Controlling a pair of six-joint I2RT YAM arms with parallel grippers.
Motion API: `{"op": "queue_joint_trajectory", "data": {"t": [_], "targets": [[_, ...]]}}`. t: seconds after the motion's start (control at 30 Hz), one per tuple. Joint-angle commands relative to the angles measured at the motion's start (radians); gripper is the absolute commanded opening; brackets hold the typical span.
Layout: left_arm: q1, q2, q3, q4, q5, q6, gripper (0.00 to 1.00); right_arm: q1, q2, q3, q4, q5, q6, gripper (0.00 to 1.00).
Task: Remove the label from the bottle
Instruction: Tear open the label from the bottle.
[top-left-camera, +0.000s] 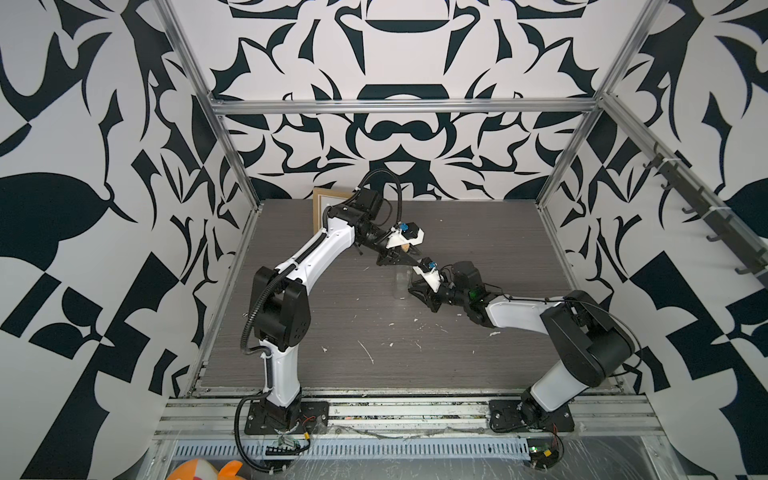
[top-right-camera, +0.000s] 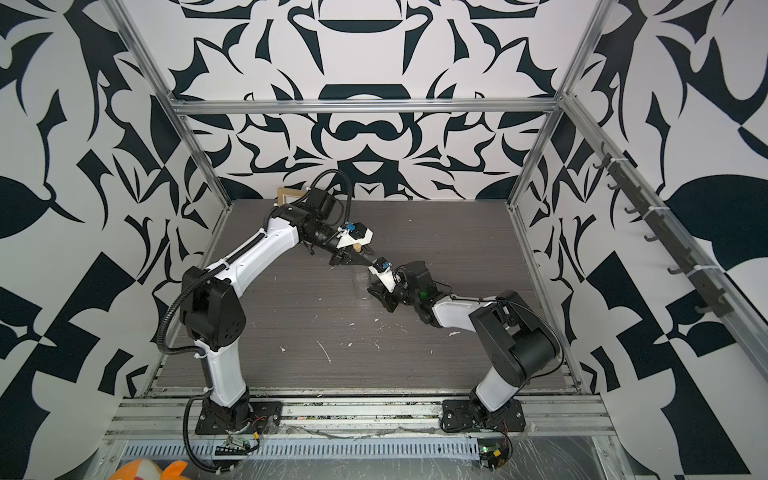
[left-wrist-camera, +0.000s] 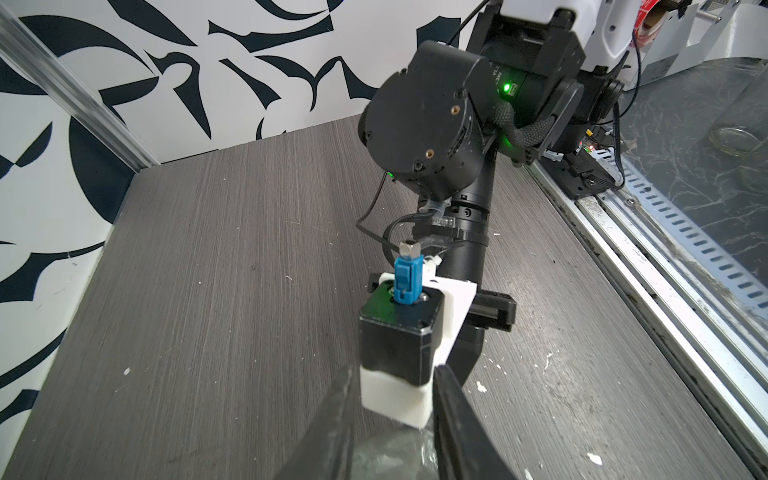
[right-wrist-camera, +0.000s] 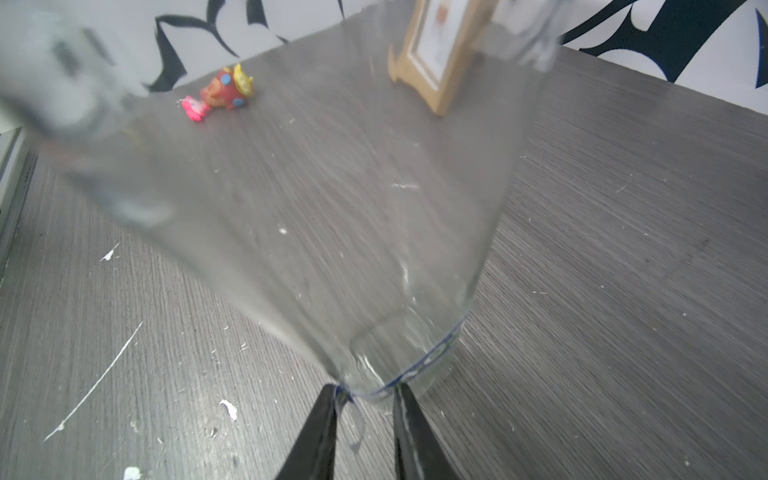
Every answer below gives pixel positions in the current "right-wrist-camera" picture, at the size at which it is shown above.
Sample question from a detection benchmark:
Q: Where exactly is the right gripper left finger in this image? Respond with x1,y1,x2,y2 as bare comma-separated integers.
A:
275,384,339,480

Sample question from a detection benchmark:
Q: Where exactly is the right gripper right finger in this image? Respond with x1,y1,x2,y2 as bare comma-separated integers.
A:
393,383,459,480

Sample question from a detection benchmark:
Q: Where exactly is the clear glass bottle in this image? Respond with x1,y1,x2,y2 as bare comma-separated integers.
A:
1,1,572,403

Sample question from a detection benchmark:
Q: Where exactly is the colourful toy keychain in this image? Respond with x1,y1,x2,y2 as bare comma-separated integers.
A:
177,63,255,122

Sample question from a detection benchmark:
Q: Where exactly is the wooden picture frame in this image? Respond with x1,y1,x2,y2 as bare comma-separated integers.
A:
388,0,498,117

